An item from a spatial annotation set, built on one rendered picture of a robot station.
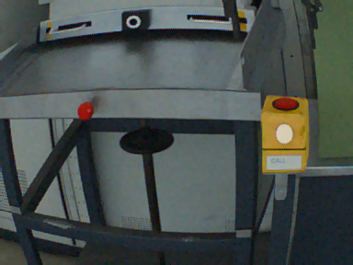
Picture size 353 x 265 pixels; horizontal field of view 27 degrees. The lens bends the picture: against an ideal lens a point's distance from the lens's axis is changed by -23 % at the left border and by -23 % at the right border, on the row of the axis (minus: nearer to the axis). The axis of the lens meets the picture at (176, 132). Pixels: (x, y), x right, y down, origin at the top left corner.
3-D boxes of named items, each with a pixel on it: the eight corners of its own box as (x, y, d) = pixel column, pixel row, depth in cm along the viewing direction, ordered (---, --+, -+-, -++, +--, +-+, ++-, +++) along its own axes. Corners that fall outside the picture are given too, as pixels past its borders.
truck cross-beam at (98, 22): (257, 33, 180) (254, 10, 178) (39, 41, 193) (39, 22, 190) (259, 28, 184) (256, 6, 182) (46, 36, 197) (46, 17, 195)
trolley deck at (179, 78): (263, 121, 153) (261, 89, 151) (-16, 119, 167) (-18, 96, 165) (286, 27, 213) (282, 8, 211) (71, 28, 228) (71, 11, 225)
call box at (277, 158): (304, 174, 130) (305, 114, 126) (261, 176, 131) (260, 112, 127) (309, 153, 137) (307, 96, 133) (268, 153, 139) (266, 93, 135)
